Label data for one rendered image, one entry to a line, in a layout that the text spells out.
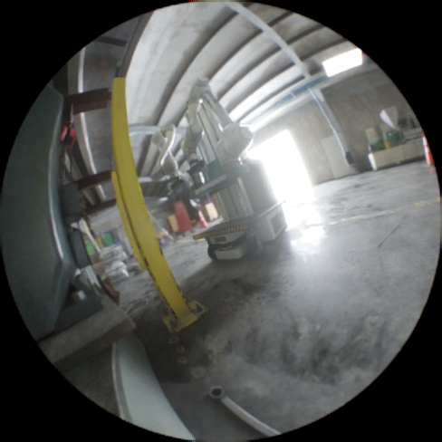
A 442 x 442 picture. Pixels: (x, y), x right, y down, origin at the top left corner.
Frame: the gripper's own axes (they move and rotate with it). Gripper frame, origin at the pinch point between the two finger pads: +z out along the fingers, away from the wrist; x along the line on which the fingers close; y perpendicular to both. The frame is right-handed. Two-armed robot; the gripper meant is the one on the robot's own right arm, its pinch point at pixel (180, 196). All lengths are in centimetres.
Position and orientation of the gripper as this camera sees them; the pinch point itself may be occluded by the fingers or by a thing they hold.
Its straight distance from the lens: 122.3
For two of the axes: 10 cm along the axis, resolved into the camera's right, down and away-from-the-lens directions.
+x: -7.0, 2.0, 6.9
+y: 6.3, -2.9, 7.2
